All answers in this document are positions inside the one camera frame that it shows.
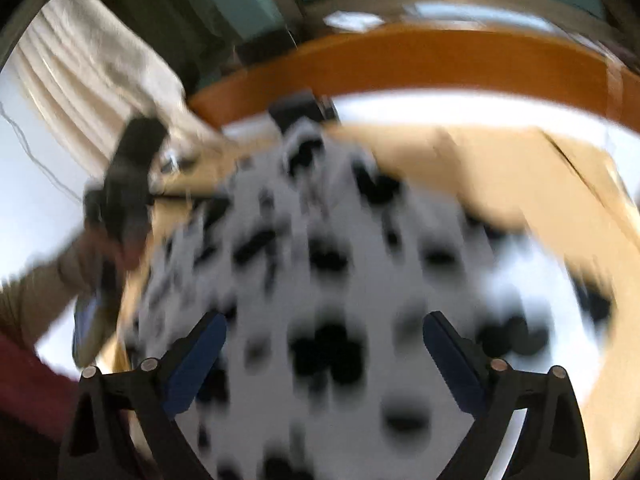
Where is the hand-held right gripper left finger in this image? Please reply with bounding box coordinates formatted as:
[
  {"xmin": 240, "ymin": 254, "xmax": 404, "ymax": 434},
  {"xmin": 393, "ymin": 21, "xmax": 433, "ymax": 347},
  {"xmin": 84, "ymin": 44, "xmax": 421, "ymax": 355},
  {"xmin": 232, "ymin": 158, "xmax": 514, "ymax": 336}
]
[{"xmin": 59, "ymin": 310, "xmax": 228, "ymax": 480}]

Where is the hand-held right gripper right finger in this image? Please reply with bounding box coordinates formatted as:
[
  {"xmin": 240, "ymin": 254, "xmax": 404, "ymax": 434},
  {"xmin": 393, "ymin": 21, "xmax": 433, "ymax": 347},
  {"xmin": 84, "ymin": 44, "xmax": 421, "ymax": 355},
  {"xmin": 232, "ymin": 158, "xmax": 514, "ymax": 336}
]
[{"xmin": 422, "ymin": 310, "xmax": 591, "ymax": 480}]

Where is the cow print fleece garment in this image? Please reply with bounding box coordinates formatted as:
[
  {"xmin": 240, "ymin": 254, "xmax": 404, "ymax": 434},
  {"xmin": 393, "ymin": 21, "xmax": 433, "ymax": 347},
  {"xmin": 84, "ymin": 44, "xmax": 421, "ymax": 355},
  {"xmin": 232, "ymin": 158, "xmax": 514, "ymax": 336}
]
[{"xmin": 120, "ymin": 120, "xmax": 616, "ymax": 480}]

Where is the person's left forearm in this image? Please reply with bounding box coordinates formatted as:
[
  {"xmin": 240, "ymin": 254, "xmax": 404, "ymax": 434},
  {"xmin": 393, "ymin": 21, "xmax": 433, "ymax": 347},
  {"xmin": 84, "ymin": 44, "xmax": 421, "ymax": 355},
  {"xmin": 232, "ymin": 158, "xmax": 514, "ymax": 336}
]
[{"xmin": 0, "ymin": 247, "xmax": 101, "ymax": 356}]

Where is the person's left hand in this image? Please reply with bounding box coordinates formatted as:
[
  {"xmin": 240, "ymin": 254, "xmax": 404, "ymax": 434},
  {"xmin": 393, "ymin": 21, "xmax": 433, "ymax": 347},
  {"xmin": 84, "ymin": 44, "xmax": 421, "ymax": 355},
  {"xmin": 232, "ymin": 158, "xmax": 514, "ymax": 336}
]
[{"xmin": 75, "ymin": 225, "xmax": 148, "ymax": 281}]

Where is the cream curtain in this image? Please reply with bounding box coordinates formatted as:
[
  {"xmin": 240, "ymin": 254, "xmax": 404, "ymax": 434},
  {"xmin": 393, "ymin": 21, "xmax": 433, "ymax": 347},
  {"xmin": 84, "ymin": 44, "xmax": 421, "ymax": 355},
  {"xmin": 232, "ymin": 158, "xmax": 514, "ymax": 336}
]
[{"xmin": 15, "ymin": 0, "xmax": 236, "ymax": 171}]

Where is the dark red clothing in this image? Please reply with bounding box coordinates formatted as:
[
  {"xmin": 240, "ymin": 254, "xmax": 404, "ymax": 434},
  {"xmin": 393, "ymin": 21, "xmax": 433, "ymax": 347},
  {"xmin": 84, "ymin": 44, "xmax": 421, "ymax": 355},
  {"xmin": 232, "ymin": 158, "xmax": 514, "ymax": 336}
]
[{"xmin": 0, "ymin": 330, "xmax": 96, "ymax": 461}]

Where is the window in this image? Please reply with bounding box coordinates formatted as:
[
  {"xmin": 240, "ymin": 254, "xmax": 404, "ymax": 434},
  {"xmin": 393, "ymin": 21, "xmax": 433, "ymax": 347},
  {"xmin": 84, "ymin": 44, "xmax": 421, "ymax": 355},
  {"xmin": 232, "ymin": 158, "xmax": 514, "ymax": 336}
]
[{"xmin": 190, "ymin": 0, "xmax": 616, "ymax": 46}]

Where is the tan paw print blanket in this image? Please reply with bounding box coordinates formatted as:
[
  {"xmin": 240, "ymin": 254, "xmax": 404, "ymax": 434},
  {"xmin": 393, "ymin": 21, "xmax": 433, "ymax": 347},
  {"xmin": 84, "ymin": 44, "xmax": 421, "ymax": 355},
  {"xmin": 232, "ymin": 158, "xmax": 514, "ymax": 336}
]
[{"xmin": 95, "ymin": 122, "xmax": 640, "ymax": 480}]

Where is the white mattress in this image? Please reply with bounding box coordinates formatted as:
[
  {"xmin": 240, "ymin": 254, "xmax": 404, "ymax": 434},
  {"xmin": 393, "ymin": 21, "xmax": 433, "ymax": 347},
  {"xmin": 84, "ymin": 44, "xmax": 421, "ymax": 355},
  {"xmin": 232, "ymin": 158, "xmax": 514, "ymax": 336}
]
[{"xmin": 220, "ymin": 90, "xmax": 640, "ymax": 141}]

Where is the wooden headboard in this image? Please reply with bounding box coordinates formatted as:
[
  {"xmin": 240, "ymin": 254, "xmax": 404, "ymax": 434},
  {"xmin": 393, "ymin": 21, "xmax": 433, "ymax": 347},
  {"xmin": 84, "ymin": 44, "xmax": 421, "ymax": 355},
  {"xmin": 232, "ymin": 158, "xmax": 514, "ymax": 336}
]
[{"xmin": 187, "ymin": 25, "xmax": 640, "ymax": 136}]

